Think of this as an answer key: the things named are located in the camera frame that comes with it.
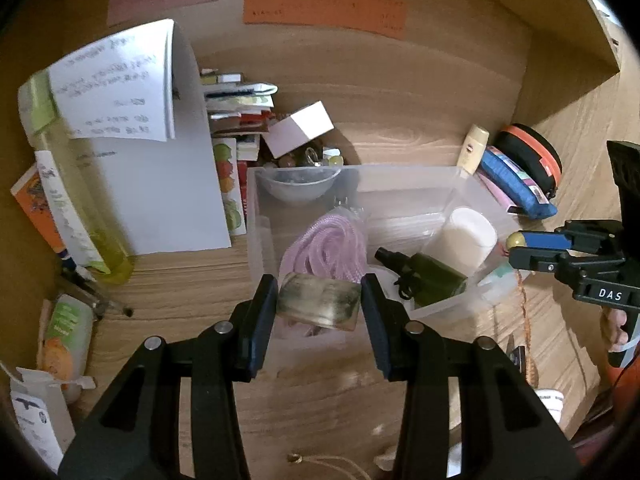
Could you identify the green orange tube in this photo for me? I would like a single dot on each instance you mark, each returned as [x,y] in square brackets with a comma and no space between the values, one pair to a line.
[65,345]

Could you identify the small cream lotion bottle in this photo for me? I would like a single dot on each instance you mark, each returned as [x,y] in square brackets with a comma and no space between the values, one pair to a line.
[472,150]

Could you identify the yellow-green spray bottle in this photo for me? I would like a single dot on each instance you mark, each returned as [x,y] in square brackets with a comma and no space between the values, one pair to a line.
[85,210]

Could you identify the small white box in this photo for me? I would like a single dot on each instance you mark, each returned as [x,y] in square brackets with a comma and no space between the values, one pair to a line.
[300,127]

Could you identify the clear plastic storage box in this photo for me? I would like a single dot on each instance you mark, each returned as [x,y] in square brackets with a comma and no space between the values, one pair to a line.
[400,195]

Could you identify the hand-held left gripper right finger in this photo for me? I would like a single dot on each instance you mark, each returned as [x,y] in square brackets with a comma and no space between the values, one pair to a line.
[376,325]

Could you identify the white printed tube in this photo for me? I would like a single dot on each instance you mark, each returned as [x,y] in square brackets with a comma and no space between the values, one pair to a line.
[62,205]

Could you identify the pink flat case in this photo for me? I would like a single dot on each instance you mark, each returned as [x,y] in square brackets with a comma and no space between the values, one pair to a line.
[492,190]

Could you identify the stack of small books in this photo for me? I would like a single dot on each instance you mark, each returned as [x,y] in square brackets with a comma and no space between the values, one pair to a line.
[235,110]

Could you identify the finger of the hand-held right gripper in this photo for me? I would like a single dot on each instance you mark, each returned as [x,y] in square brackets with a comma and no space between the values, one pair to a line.
[537,259]
[545,241]

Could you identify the translucent amber soap block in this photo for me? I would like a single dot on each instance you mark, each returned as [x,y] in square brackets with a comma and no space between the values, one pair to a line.
[320,300]

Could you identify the orange book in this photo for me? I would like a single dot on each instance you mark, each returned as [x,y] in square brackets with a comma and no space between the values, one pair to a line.
[32,205]

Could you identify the clear plastic bowl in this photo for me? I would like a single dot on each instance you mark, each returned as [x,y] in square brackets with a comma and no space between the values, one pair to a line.
[300,185]

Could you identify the person's right hand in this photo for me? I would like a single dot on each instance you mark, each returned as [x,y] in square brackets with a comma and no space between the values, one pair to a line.
[616,330]

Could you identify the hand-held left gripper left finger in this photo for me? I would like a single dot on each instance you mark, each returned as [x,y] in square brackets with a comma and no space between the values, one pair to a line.
[260,325]

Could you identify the white paper folder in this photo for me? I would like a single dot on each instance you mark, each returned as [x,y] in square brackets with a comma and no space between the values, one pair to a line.
[165,185]

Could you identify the wooden desktop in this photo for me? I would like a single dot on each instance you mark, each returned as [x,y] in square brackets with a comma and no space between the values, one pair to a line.
[190,285]

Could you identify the blue pencil pouch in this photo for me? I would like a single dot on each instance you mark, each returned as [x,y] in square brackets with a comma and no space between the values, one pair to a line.
[515,185]

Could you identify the dark green bottle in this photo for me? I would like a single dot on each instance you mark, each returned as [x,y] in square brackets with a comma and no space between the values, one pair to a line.
[430,275]

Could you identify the black orange zip case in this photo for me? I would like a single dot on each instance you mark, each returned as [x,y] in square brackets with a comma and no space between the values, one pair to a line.
[535,152]

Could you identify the black pen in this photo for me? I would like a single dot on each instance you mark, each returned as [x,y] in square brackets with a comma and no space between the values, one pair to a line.
[95,292]

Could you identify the orange paper note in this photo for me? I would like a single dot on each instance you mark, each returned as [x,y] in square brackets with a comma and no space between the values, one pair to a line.
[325,7]

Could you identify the white cylindrical candle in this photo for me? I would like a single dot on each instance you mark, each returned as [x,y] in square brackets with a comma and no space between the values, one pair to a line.
[467,240]

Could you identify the white labelled carton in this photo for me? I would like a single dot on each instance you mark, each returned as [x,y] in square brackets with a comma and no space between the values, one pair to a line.
[37,420]

